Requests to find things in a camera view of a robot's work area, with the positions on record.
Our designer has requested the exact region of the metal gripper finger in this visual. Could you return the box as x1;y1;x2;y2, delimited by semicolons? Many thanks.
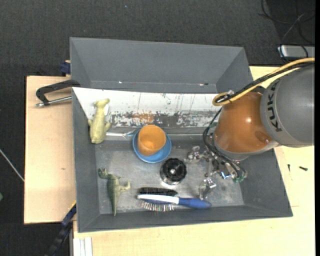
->
198;176;217;200
185;145;210;165

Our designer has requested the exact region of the black ribbed round knob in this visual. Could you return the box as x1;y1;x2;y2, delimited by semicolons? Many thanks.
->
159;157;188;187

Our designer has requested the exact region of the blue and white brush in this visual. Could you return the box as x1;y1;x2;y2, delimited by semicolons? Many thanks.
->
136;193;213;213

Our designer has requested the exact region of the blue plate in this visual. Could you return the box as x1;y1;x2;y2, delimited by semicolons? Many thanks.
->
132;128;173;164

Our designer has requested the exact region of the orange cup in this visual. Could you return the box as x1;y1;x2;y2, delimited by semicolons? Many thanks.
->
137;124;167;157

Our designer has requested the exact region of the clear plastic utensil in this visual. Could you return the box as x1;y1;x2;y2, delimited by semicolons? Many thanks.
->
105;129;138;139

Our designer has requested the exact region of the green toy dinosaur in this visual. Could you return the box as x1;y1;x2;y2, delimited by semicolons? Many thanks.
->
97;167;132;217

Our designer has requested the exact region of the pale yellow plush animal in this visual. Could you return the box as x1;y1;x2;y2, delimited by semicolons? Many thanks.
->
87;98;112;145

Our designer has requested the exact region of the grey metal bin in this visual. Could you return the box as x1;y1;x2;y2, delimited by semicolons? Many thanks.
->
69;36;294;233

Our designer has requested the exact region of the pale wood board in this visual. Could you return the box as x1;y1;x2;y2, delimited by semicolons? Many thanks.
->
23;74;77;225

